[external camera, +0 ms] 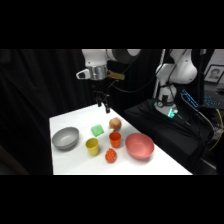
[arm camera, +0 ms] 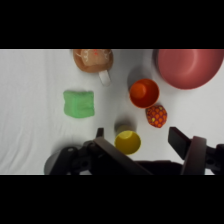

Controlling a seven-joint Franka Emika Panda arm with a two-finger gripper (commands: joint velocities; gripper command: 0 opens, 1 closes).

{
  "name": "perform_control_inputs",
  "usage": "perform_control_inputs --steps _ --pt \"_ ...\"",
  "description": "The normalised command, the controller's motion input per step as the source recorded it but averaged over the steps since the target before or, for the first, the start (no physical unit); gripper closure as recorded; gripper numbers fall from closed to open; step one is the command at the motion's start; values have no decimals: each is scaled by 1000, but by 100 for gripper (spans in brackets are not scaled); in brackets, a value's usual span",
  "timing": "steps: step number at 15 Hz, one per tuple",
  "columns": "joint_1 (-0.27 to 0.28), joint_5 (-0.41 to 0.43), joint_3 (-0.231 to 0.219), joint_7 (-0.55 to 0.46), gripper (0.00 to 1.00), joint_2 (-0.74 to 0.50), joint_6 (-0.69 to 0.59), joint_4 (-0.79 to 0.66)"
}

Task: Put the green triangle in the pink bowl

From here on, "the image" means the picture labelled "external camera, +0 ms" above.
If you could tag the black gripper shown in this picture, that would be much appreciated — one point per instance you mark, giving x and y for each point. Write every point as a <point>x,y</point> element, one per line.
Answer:
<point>101,95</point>

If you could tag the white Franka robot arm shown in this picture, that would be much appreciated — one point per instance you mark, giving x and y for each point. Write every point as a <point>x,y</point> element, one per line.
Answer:
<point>95,56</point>

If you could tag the gray bowl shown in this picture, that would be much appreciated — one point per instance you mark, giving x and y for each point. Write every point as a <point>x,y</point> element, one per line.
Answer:
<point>65,138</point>

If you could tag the pink bowl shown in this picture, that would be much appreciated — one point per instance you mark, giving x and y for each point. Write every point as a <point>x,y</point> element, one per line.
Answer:
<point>139,145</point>

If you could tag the brown onion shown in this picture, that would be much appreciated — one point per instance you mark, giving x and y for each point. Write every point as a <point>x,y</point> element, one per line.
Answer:
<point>115,124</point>

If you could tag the orange cup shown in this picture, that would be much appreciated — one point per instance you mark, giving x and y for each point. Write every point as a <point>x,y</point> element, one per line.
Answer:
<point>115,139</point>

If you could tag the yellow cup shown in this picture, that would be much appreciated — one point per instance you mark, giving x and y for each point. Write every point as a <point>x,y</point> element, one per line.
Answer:
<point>92,146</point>

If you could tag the orange bumpy ball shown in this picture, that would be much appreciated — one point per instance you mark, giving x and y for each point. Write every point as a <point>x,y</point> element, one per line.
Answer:
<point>111,155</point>

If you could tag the black cloth covered stand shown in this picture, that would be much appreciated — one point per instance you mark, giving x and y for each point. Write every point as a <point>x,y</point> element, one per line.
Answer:
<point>160,130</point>

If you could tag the black curtain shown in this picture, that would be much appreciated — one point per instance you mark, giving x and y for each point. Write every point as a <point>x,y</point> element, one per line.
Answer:
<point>33,86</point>

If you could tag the blue lit device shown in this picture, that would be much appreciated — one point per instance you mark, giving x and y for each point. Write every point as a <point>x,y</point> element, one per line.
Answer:
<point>190,98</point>

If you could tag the backlit keyboard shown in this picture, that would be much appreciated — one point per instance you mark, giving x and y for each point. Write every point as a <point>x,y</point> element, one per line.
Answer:
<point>211,100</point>

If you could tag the framed picture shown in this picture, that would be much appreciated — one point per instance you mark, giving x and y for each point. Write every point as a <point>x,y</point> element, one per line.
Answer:
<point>214,74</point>

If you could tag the tan wrist camera box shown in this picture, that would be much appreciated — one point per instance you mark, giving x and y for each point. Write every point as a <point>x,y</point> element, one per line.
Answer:
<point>116,76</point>

